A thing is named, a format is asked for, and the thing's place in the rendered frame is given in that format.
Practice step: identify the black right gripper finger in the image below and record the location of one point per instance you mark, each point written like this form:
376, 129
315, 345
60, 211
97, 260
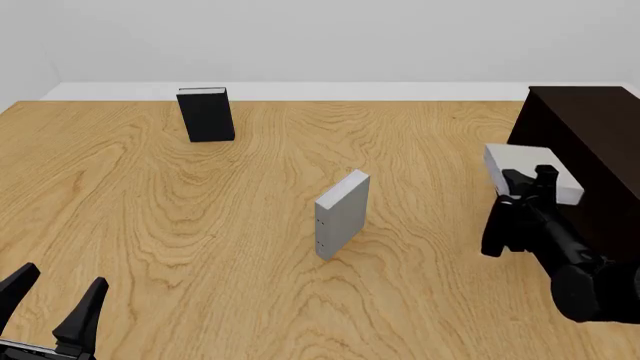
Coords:
515, 182
546, 178

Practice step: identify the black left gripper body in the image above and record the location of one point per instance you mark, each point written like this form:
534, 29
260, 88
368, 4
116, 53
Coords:
35, 352

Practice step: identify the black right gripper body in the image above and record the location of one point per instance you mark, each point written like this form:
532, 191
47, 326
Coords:
527, 204

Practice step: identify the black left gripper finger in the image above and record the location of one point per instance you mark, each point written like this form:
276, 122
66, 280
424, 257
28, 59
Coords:
82, 318
19, 283

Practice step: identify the white book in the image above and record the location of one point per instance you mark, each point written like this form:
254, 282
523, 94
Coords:
525, 157

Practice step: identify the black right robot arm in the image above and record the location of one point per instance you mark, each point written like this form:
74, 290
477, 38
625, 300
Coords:
580, 270

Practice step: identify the dark brown wooden cabinet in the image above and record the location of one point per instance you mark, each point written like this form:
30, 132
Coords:
590, 131

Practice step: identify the grey book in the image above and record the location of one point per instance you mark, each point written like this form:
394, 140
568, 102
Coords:
345, 213

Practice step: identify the black book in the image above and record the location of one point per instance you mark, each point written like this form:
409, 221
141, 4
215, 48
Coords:
207, 116

